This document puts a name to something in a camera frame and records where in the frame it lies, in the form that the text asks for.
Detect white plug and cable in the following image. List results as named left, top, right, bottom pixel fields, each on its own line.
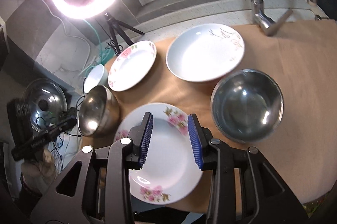
left=27, top=0, right=91, bottom=70

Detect light blue ceramic bowl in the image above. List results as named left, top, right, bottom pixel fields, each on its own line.
left=83, top=64, right=108, bottom=94

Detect steel pot lid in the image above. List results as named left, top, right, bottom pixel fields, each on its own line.
left=23, top=79, right=67, bottom=132

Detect black tripod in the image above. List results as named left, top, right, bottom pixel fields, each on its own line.
left=104, top=11, right=144, bottom=56

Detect large steel bowl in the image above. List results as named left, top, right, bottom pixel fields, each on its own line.
left=210, top=69, right=284, bottom=143

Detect gloved left hand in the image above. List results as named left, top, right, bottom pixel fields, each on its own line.
left=21, top=148, right=57, bottom=195

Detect teal power cable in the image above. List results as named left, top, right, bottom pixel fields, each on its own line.
left=79, top=19, right=117, bottom=77

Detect white plate red rose rim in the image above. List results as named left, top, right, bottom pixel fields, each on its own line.
left=108, top=40, right=157, bottom=92

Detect small steel bowl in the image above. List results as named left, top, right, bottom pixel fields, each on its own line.
left=77, top=85, right=120, bottom=138

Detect white plate grey branch pattern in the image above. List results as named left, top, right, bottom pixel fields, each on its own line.
left=166, top=23, right=245, bottom=83

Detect chrome faucet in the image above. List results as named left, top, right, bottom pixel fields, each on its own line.
left=251, top=0, right=293, bottom=36

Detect white plate pink flowers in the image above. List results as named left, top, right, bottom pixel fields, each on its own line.
left=114, top=103, right=202, bottom=205

